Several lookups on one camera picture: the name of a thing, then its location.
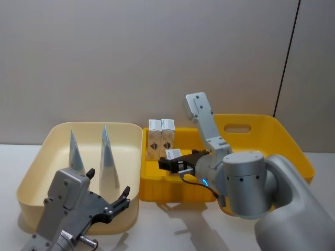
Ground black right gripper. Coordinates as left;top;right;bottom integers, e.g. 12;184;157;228
158;149;211;176

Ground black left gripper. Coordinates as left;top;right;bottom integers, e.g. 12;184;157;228
70;168;131;241

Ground small brown white carton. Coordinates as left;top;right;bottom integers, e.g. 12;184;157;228
147;119;163;161
165;149;182;161
160;118;176;159

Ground small yellow plastic bin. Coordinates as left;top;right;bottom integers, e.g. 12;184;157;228
139;127;218;203

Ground silver cone-shaped pouch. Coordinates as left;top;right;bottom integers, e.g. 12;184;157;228
98;125;121;195
68;129;87;176

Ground cream plastic bin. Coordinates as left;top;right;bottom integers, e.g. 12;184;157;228
16;121;143;235

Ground large yellow plastic bin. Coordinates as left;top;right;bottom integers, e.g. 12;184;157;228
211;113;316;216

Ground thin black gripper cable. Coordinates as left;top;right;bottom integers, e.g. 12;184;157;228
181;173;224;202

